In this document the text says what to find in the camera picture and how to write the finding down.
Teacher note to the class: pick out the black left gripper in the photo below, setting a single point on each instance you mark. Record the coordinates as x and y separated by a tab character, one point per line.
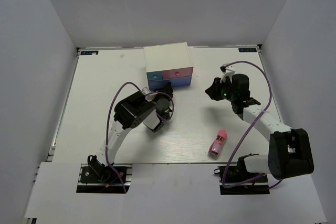
167	89

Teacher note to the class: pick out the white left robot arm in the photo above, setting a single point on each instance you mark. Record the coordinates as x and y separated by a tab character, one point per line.
152	109

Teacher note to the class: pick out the white drawer cabinet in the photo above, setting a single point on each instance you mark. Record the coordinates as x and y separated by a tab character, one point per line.
166	57

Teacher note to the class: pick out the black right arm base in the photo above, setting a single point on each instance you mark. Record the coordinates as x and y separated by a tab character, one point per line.
236	175

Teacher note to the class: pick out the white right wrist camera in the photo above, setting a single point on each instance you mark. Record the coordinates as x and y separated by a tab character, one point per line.
228	71

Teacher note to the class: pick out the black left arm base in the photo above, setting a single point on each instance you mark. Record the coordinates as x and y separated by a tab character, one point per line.
109	183

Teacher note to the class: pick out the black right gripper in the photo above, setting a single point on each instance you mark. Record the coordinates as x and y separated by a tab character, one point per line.
214	91

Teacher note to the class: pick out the pink capped clear tube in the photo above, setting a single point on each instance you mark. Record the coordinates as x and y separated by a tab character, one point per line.
217	144

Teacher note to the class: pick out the dark blue drawer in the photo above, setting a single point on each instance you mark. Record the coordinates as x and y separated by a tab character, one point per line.
177	82

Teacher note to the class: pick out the light blue drawer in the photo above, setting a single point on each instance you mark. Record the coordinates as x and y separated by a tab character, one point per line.
154	76

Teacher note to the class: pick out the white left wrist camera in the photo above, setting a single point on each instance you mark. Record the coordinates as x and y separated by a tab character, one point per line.
149	95

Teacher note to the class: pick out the pink drawer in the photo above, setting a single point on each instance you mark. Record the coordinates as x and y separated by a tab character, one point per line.
177	73

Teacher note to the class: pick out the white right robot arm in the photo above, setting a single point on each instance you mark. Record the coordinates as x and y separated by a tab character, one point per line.
289	152

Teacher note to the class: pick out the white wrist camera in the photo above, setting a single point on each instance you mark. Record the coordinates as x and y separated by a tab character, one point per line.
149	95
228	71

